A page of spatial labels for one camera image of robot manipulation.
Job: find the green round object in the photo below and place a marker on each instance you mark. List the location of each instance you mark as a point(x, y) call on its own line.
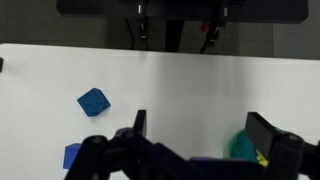
point(242, 150)

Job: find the black breadboard base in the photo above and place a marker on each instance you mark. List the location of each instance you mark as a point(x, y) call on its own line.
point(100, 10)

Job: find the dark blue toy block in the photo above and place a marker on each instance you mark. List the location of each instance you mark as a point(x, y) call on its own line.
point(93, 101)

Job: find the black table edge clamp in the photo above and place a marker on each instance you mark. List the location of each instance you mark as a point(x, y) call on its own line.
point(1, 65)

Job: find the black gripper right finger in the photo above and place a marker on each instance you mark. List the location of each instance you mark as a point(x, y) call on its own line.
point(286, 156)

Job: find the royal blue toy cube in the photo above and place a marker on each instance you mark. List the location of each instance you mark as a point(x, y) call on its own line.
point(70, 155)

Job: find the yellow toy block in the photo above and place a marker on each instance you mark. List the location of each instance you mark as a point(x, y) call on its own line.
point(262, 160)

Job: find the black support post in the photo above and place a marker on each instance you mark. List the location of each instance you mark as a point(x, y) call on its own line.
point(174, 36)

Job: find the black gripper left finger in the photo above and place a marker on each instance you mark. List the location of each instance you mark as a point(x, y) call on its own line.
point(110, 156)

